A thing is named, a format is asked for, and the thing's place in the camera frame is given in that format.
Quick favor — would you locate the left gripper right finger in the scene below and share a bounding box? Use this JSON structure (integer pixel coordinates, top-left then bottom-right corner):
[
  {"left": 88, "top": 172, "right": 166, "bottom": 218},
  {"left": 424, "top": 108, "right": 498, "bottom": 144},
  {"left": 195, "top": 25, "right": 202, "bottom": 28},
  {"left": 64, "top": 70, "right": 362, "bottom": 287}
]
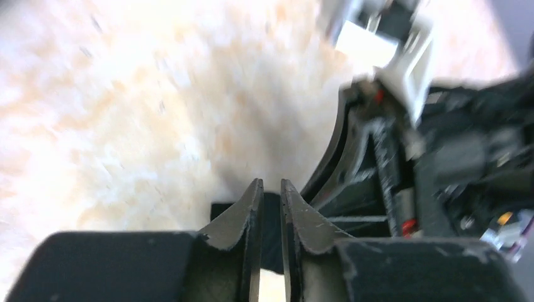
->
[{"left": 280, "top": 179, "right": 526, "bottom": 301}]

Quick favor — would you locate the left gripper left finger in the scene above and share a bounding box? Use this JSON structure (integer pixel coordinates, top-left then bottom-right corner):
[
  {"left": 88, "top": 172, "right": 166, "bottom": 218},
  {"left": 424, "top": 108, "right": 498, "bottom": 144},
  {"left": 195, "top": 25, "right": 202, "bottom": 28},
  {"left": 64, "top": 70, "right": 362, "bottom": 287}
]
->
[{"left": 7, "top": 179, "right": 264, "bottom": 301}]

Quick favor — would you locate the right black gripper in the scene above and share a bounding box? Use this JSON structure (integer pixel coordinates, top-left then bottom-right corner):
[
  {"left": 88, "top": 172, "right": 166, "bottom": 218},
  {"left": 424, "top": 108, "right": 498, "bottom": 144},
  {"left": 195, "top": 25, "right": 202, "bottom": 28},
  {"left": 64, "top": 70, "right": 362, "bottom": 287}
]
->
[{"left": 302, "top": 72, "right": 533, "bottom": 262}]

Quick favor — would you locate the black boxer underwear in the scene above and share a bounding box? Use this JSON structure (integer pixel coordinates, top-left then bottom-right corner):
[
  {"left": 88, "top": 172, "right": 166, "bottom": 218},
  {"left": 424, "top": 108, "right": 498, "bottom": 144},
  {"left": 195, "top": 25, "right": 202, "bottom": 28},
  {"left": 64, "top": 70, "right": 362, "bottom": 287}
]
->
[{"left": 210, "top": 191, "right": 287, "bottom": 275}]

